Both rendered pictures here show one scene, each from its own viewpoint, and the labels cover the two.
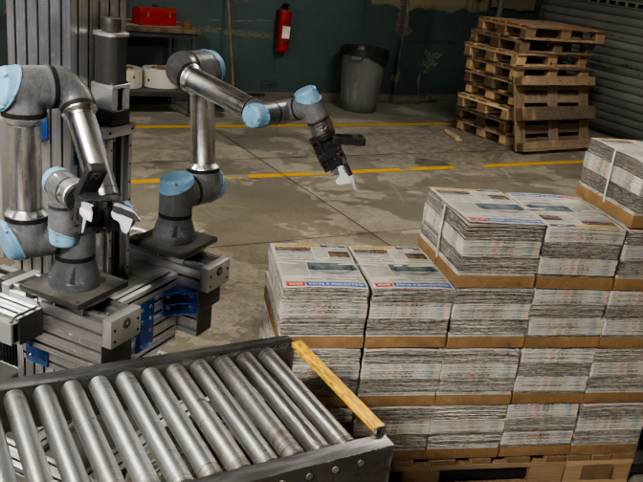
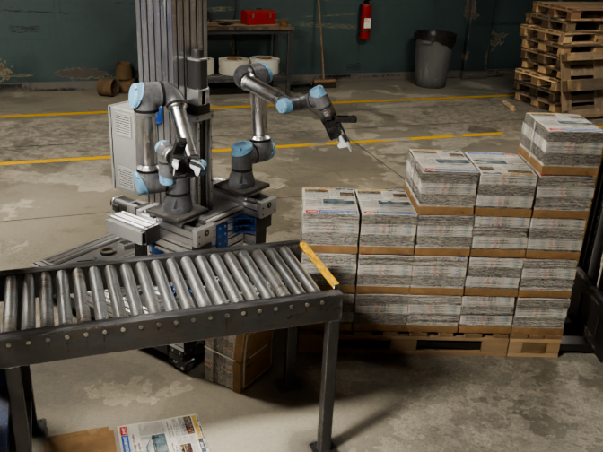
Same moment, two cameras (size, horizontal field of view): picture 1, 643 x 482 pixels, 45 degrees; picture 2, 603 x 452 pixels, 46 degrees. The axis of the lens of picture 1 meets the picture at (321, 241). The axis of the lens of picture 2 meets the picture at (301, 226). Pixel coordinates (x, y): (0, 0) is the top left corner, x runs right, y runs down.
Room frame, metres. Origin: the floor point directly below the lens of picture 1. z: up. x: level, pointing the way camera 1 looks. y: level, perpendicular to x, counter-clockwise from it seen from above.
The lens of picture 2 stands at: (-1.04, -0.54, 2.19)
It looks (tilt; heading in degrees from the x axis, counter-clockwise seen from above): 23 degrees down; 11
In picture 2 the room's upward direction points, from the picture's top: 3 degrees clockwise
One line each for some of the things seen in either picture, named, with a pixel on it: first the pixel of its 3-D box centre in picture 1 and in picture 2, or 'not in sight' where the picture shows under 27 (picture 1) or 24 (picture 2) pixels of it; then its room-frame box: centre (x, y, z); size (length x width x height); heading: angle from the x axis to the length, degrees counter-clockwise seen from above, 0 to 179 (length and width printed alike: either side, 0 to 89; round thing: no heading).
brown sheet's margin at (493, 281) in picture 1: (473, 259); (437, 197); (2.58, -0.54, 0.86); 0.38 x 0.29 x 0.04; 15
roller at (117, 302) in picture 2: not in sight; (115, 294); (1.28, 0.67, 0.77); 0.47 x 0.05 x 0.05; 31
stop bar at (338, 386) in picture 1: (335, 383); (318, 264); (1.71, -0.08, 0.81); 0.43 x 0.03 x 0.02; 31
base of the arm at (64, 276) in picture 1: (75, 267); (177, 199); (2.10, 0.72, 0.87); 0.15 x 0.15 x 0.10
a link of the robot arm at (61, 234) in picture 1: (70, 223); (170, 171); (1.82, 0.64, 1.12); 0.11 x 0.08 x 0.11; 131
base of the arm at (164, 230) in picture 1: (174, 224); (241, 175); (2.55, 0.52, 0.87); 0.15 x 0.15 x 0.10
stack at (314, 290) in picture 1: (419, 367); (404, 271); (2.55, -0.42, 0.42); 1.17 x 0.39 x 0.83; 104
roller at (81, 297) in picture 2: not in sight; (81, 298); (1.21, 0.78, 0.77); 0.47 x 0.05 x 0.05; 31
